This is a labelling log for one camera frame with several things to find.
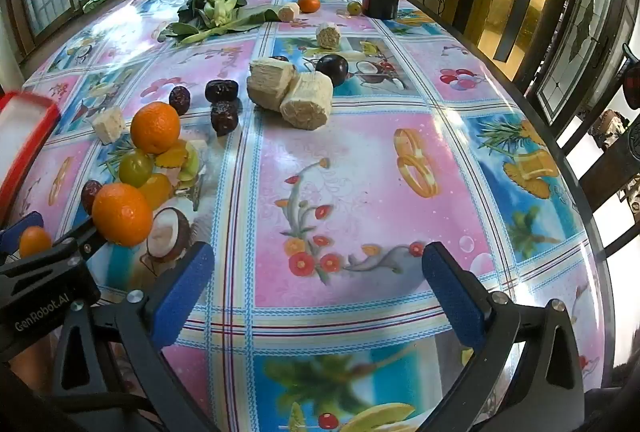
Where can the tangerine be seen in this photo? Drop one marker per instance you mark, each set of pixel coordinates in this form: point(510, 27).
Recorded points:
point(309, 3)

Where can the dark purple plum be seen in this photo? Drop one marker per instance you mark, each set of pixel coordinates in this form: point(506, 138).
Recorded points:
point(332, 69)

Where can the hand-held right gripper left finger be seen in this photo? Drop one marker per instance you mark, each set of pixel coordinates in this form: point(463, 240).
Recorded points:
point(182, 297)

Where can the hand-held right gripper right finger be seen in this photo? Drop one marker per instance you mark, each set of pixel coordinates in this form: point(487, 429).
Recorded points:
point(452, 297)

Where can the dried red date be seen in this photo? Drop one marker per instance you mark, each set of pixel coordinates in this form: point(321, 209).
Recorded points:
point(90, 194)
point(221, 91)
point(223, 117)
point(180, 99)

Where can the small orange kumquat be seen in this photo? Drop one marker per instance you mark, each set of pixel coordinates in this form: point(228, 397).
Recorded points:
point(35, 242)

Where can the small white sugarcane chunk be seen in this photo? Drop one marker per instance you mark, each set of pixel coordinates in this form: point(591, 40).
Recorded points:
point(107, 124)

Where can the red tray with white inside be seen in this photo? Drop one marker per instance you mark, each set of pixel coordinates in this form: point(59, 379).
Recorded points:
point(20, 137)

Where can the small green fruit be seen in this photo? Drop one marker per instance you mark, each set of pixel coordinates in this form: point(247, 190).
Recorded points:
point(354, 7)

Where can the leafy green vegetable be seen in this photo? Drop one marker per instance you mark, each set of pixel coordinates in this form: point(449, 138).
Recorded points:
point(220, 7)

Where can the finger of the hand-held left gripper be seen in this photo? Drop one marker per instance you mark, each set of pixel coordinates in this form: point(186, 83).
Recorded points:
point(85, 237)
point(12, 232)

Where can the large orange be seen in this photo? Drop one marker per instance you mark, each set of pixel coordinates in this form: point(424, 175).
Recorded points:
point(122, 214)
point(155, 127)

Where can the printed fruit tablecloth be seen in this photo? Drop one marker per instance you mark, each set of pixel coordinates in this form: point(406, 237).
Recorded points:
point(350, 172)

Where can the green grape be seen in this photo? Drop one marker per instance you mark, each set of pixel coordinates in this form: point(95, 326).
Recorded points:
point(135, 167)

